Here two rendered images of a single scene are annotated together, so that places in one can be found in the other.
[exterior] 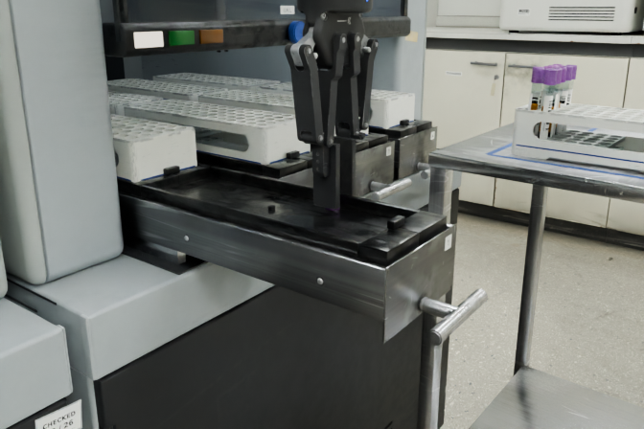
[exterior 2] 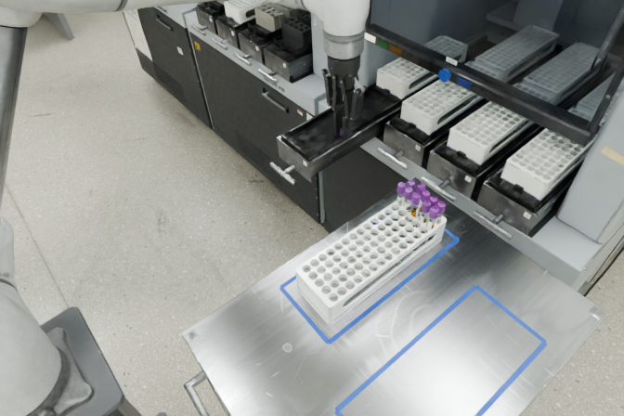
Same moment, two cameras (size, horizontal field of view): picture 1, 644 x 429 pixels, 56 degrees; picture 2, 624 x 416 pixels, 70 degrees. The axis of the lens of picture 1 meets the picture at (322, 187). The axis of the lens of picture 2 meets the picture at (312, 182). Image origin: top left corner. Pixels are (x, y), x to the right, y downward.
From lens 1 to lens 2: 1.32 m
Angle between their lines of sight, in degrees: 89
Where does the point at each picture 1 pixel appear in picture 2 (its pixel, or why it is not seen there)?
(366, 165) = (445, 168)
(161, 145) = (386, 79)
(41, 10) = not seen: hidden behind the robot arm
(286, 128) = (413, 111)
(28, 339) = (308, 94)
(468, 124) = not seen: outside the picture
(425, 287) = (295, 163)
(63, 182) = not seen: hidden behind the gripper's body
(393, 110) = (510, 172)
